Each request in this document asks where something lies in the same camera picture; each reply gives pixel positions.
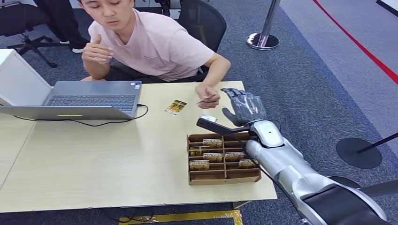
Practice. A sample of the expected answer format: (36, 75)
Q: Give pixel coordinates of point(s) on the black camera bracket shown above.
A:
(214, 127)

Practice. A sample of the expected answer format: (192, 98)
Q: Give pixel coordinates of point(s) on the brown cardboard card tray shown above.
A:
(224, 177)

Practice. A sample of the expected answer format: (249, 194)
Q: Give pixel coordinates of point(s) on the black mesh office chair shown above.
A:
(202, 21)

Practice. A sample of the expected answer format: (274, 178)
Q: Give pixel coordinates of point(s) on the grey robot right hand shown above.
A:
(247, 108)

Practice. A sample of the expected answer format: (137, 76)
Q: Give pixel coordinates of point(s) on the black swivel office chair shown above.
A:
(28, 18)

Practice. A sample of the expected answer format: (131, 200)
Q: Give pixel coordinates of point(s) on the person's right forearm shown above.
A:
(93, 70)

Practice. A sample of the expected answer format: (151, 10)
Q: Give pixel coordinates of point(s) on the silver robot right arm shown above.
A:
(280, 158)

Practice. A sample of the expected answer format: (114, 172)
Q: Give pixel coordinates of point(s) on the black round stand base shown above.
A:
(357, 153)

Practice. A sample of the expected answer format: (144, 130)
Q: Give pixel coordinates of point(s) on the gold patterned card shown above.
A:
(199, 151)
(213, 157)
(199, 165)
(234, 156)
(212, 143)
(176, 107)
(247, 164)

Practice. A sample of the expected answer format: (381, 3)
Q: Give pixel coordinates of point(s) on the standing person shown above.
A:
(62, 21)

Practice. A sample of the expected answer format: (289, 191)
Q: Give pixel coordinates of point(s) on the person's left forearm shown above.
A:
(217, 73)

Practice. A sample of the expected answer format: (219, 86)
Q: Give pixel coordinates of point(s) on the white cabinet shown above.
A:
(18, 80)

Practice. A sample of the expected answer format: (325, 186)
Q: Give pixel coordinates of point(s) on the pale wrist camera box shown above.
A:
(209, 118)

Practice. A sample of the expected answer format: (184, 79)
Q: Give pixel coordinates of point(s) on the person's left hand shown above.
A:
(210, 97)

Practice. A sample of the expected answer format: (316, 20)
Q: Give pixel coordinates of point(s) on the person's right hand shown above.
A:
(96, 51)

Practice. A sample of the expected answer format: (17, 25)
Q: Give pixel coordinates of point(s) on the chrome stanchion post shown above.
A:
(264, 34)

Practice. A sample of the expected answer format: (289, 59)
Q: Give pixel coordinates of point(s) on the grey laptop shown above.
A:
(93, 99)

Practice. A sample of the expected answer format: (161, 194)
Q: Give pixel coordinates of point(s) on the yellow floor tape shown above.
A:
(186, 216)

